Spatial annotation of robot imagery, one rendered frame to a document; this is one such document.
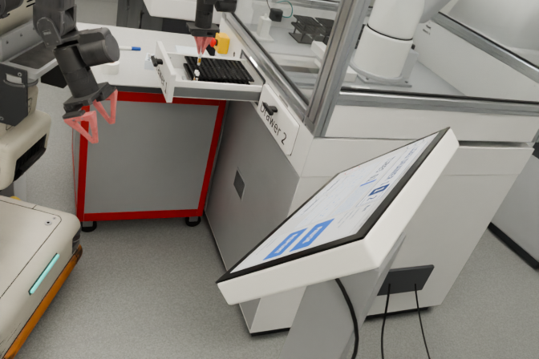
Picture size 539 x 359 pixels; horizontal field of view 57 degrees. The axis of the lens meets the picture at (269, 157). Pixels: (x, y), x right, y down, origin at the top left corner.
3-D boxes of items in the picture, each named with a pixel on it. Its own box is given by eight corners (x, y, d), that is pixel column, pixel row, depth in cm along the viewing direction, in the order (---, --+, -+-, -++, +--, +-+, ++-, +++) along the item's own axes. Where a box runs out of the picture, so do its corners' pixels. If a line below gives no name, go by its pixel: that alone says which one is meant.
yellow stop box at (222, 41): (216, 54, 211) (219, 37, 208) (212, 46, 217) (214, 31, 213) (227, 54, 213) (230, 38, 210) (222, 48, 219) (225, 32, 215)
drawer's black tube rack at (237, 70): (192, 92, 175) (195, 75, 171) (182, 71, 188) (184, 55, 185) (250, 96, 184) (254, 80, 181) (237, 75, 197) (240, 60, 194)
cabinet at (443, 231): (245, 347, 191) (300, 179, 150) (188, 186, 269) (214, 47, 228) (437, 316, 230) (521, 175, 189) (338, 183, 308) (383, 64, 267)
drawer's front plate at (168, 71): (166, 103, 167) (171, 73, 162) (153, 67, 189) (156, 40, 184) (172, 103, 168) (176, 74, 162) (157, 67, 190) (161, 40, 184)
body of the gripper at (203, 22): (219, 35, 166) (222, 13, 162) (189, 34, 162) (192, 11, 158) (214, 28, 171) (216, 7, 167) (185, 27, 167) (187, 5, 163)
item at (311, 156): (300, 176, 151) (313, 136, 144) (215, 47, 229) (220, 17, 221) (519, 174, 190) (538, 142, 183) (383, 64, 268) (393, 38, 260)
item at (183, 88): (172, 97, 169) (174, 81, 165) (159, 66, 188) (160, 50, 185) (277, 103, 185) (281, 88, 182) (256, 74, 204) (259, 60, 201)
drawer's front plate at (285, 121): (285, 155, 156) (294, 125, 151) (256, 110, 178) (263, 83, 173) (290, 155, 157) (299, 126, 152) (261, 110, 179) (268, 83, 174)
